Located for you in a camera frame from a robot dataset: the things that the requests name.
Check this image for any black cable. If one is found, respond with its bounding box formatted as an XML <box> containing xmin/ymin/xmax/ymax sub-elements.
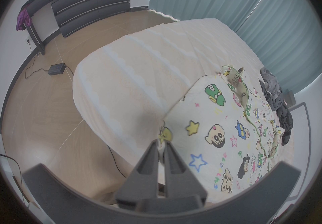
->
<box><xmin>25</xmin><ymin>53</ymin><xmax>51</xmax><ymax>80</ymax></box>
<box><xmin>107</xmin><ymin>144</ymin><xmax>127</xmax><ymax>178</ymax></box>

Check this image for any white printed pyjama top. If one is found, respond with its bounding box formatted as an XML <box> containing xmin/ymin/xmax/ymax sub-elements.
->
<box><xmin>157</xmin><ymin>65</ymin><xmax>286</xmax><ymax>193</ymax></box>

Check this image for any purple plastic bag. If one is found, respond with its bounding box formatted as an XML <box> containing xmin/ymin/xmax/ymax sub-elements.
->
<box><xmin>16</xmin><ymin>6</ymin><xmax>33</xmax><ymax>31</ymax></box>

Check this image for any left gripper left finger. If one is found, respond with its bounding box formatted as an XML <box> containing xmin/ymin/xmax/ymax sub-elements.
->
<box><xmin>115</xmin><ymin>140</ymin><xmax>159</xmax><ymax>209</ymax></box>

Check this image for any bed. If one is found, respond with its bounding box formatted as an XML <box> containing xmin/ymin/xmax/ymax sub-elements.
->
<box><xmin>72</xmin><ymin>18</ymin><xmax>313</xmax><ymax>203</ymax></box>

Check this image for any black chest of drawers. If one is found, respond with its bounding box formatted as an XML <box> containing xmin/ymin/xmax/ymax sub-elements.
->
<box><xmin>51</xmin><ymin>0</ymin><xmax>132</xmax><ymax>39</ymax></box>

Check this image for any grey bedside table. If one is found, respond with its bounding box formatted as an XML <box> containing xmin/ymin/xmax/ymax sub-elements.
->
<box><xmin>284</xmin><ymin>91</ymin><xmax>296</xmax><ymax>105</ymax></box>

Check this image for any black power box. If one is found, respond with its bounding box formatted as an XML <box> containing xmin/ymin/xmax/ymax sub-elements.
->
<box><xmin>48</xmin><ymin>63</ymin><xmax>66</xmax><ymax>76</ymax></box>

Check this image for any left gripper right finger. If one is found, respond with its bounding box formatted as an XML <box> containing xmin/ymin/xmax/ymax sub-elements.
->
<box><xmin>164</xmin><ymin>142</ymin><xmax>208</xmax><ymax>204</ymax></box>

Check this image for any black garment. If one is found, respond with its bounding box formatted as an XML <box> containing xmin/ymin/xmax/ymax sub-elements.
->
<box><xmin>275</xmin><ymin>103</ymin><xmax>294</xmax><ymax>146</ymax></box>

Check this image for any pile of clothes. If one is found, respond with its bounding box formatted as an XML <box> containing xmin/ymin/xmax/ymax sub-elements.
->
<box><xmin>259</xmin><ymin>67</ymin><xmax>283</xmax><ymax>111</ymax></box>

